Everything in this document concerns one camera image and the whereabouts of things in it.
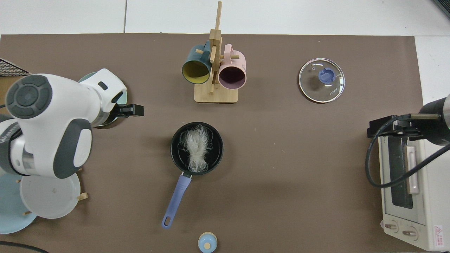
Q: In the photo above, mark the white vermicelli bundle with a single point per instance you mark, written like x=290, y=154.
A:
x=197, y=147

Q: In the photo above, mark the glass lid blue knob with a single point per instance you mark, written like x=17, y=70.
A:
x=321, y=80

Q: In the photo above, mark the teal round plate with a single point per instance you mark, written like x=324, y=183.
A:
x=123, y=96

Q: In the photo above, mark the wooden plate rack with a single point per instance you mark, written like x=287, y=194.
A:
x=82, y=196

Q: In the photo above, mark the pale grey plate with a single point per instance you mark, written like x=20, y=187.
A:
x=49, y=196

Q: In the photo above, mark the light blue plate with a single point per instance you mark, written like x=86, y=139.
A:
x=12, y=214

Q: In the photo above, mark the pale toaster oven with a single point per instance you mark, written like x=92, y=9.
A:
x=429, y=196

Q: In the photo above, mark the dark teal mug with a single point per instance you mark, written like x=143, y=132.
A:
x=196, y=70

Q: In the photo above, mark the wooden cup stand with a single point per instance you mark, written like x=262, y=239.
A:
x=216, y=95

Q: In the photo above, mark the pink mug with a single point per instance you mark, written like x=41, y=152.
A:
x=232, y=75

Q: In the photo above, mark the dark grey corner object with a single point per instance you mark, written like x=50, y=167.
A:
x=444, y=5

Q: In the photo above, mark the small blue round thing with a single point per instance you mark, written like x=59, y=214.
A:
x=207, y=243

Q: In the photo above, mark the brown table cloth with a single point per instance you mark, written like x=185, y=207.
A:
x=281, y=158

